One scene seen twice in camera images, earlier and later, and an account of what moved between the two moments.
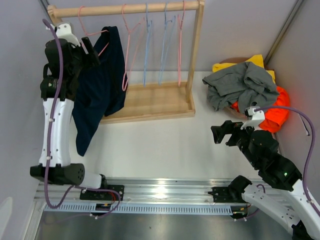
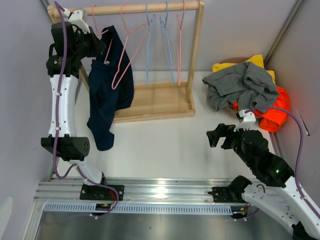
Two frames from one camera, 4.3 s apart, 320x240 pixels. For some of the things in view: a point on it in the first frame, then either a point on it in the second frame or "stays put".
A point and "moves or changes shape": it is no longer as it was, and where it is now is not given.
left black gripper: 90,59 -> 98,46
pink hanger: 179,43 stays put
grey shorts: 247,84 stays put
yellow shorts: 257,60 stays put
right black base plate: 223,194 stays put
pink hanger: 84,29 moves or changes shape
